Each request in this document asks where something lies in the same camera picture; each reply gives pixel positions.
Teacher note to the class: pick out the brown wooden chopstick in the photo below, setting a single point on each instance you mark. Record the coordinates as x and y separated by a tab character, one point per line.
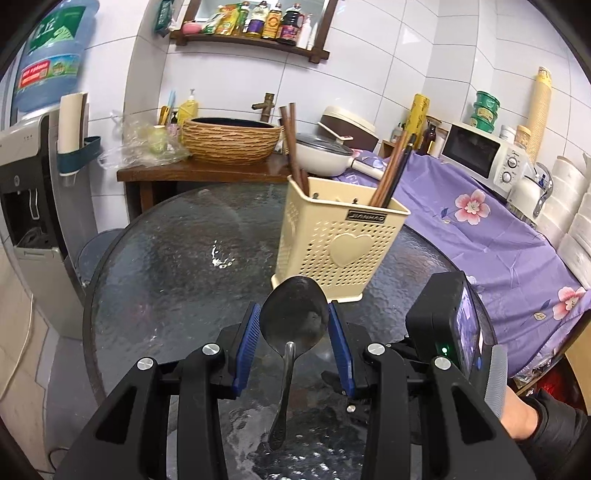
398	164
390	170
287	138
295	138

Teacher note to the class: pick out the blue water bottle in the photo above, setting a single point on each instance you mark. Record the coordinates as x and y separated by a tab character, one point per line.
51	60

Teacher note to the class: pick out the cream perforated utensil holder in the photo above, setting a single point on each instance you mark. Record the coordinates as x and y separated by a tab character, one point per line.
323	240

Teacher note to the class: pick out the blue brush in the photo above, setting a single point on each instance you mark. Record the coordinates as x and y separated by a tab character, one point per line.
170	104

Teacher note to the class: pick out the tan lidded jar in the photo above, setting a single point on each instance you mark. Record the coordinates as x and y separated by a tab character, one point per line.
522	137

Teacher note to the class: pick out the cream and brown rice cooker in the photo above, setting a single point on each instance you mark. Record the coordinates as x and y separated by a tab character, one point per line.
346	115

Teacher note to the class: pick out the wooden wall shelf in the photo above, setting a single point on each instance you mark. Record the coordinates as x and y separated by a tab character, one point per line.
249	44

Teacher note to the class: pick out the black chopstick with gold band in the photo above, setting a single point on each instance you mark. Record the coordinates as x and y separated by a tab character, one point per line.
409	152

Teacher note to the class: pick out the white squeeze bottle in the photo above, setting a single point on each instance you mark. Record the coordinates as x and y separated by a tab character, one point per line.
306	34

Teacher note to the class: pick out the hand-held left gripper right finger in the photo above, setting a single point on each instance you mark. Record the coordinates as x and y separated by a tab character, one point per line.
341	355

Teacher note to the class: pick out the woven wicker basin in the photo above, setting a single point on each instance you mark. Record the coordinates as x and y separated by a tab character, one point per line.
231	143

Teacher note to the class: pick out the orange label sauce bottle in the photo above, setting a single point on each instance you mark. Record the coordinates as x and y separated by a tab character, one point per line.
272	23

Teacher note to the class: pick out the yellow seasoning packet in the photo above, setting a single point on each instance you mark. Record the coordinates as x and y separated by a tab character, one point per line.
221	21

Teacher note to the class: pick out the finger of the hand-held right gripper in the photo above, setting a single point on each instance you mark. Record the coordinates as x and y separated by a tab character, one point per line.
332	381
358	414

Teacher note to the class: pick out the tall tan paper cup stack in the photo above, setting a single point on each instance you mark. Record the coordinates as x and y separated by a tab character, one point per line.
539	115

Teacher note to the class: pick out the white paper cup stack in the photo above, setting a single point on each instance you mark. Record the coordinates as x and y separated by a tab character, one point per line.
71	120

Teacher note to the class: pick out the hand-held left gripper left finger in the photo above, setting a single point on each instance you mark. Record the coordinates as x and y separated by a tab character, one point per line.
244	350

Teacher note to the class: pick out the water dispenser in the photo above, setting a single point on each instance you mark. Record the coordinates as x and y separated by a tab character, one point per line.
18	138

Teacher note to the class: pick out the purple floral cloth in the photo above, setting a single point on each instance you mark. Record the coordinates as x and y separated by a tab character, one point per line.
461	249

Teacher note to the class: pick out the black spoon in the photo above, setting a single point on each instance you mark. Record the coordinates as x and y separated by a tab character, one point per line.
295	314

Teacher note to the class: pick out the dark brown wooden spoon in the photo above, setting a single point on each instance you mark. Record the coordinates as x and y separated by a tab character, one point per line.
305	182

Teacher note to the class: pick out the yellow dish soap bottle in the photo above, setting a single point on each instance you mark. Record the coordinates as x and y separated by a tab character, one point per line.
187	113

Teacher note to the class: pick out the grey plastic stool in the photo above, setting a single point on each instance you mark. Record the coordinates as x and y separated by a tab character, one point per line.
92	258

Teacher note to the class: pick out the stack of white disposable bowls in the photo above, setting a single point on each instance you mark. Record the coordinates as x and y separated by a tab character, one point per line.
568	203

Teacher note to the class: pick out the teal cup holder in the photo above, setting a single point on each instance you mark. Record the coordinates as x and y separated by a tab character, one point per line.
78	159

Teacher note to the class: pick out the dark wooden stand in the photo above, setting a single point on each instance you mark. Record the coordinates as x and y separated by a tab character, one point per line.
194	173

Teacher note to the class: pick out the person's right forearm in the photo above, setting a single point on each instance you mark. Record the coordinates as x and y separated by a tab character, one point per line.
554	429

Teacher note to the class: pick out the yellow roll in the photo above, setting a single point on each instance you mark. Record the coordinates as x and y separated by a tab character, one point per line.
415	120

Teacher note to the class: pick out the white frying pan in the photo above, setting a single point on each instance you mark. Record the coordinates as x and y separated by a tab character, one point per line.
318	159

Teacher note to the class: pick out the clear plastic bag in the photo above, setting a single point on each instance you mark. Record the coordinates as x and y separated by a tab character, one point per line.
138	147

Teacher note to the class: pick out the white microwave oven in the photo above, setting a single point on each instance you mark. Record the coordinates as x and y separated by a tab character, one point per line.
466	150

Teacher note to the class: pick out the pink sponge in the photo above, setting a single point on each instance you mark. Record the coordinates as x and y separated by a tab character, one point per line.
190	27

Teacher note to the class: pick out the yellow brush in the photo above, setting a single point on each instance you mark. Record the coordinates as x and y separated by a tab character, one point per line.
163	116

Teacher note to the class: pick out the dark soy sauce bottle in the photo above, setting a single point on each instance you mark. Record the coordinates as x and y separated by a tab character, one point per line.
292	25

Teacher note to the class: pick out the brass faucet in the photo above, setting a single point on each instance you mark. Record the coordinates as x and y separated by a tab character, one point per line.
268	106

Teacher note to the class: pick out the green packet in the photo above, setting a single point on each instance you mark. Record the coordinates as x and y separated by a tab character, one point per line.
166	16

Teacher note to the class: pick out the brown glass bottle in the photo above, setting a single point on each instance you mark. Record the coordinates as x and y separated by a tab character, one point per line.
428	138

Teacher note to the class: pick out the small clear bottle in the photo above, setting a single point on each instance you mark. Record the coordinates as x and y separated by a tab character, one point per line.
397	134

